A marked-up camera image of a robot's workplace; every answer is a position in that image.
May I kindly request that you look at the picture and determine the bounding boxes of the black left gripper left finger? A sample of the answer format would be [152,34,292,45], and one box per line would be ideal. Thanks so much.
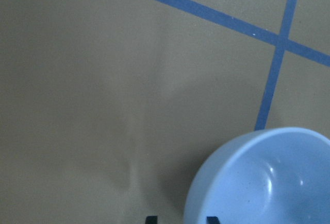
[145,216,157,224]

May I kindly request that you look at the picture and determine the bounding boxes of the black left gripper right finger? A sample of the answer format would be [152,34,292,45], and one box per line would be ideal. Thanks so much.
[206,216,220,224]

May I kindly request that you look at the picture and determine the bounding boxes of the blue bowl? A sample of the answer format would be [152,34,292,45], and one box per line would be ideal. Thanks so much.
[184,127,329,223]

